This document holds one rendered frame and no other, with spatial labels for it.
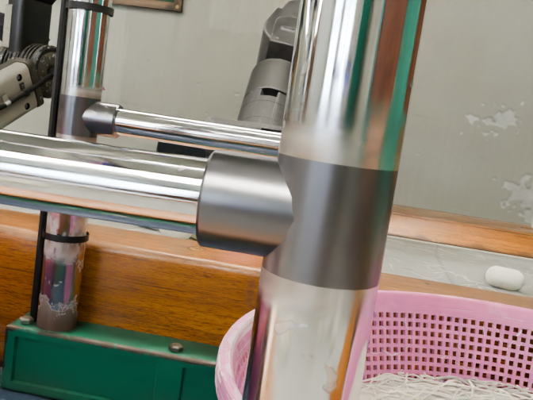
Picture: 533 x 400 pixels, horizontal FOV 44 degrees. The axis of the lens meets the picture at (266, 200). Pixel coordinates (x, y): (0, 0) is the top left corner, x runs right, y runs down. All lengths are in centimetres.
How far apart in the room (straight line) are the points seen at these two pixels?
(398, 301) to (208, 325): 12
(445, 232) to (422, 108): 187
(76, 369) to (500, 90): 236
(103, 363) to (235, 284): 9
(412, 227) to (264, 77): 25
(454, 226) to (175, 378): 46
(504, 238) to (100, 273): 50
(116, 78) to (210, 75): 41
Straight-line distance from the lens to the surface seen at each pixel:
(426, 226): 77
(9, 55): 145
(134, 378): 40
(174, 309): 41
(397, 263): 61
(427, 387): 35
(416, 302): 38
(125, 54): 288
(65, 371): 41
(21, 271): 44
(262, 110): 62
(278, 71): 67
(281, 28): 71
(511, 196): 266
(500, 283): 59
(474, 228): 78
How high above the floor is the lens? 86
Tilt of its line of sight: 8 degrees down
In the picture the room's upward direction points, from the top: 8 degrees clockwise
